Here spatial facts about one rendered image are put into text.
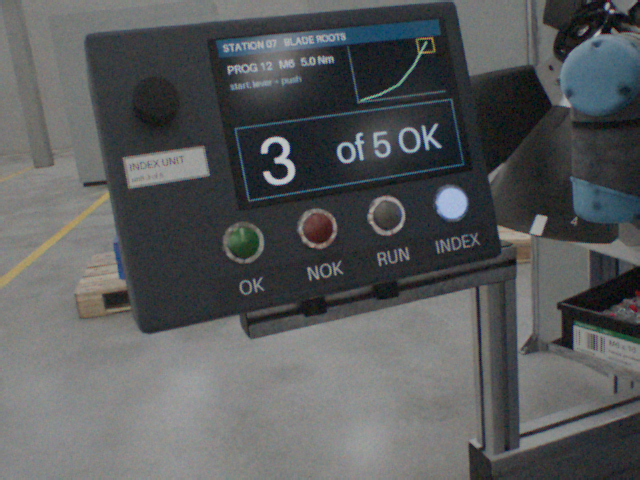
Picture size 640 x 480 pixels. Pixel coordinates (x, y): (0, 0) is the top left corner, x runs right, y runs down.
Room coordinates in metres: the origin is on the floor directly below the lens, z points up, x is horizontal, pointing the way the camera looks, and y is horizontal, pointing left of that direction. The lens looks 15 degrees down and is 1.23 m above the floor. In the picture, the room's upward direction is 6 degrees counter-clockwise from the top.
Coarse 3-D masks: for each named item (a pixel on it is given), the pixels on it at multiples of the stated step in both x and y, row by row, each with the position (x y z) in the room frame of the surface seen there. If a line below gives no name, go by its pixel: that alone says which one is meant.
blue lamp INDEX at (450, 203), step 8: (448, 184) 0.47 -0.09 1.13; (440, 192) 0.47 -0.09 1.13; (448, 192) 0.46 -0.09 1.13; (456, 192) 0.46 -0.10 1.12; (464, 192) 0.47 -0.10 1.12; (440, 200) 0.46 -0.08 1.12; (448, 200) 0.46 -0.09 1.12; (456, 200) 0.46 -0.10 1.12; (464, 200) 0.46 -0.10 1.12; (440, 208) 0.46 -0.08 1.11; (448, 208) 0.46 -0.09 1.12; (456, 208) 0.46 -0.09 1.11; (464, 208) 0.46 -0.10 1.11; (440, 216) 0.46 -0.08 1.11; (448, 216) 0.46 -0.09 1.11; (456, 216) 0.46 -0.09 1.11
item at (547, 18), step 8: (560, 0) 1.41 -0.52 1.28; (568, 0) 1.36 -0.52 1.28; (576, 0) 1.31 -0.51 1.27; (584, 0) 1.26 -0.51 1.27; (552, 8) 1.45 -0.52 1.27; (560, 8) 1.41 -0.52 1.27; (568, 8) 1.36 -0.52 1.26; (576, 8) 1.30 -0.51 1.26; (544, 16) 1.49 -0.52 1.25; (552, 16) 1.45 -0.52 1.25; (560, 16) 1.41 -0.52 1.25; (568, 16) 1.36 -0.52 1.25; (552, 24) 1.45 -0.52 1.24; (560, 24) 1.41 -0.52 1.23
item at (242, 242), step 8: (232, 224) 0.42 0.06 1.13; (240, 224) 0.42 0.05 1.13; (248, 224) 0.42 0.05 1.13; (224, 232) 0.42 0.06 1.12; (232, 232) 0.42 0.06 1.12; (240, 232) 0.42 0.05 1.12; (248, 232) 0.42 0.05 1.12; (256, 232) 0.42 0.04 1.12; (224, 240) 0.42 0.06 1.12; (232, 240) 0.41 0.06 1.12; (240, 240) 0.41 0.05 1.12; (248, 240) 0.41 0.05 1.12; (256, 240) 0.42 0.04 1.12; (224, 248) 0.42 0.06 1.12; (232, 248) 0.41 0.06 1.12; (240, 248) 0.41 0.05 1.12; (248, 248) 0.41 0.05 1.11; (256, 248) 0.42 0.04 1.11; (232, 256) 0.41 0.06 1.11; (240, 256) 0.41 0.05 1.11; (248, 256) 0.41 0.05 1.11; (256, 256) 0.42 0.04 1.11
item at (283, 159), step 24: (288, 120) 0.45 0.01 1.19; (240, 144) 0.44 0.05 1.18; (264, 144) 0.44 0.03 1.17; (288, 144) 0.45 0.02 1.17; (240, 168) 0.43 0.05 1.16; (264, 168) 0.44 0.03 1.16; (288, 168) 0.44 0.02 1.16; (312, 168) 0.45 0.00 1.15; (264, 192) 0.43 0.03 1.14; (288, 192) 0.44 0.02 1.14
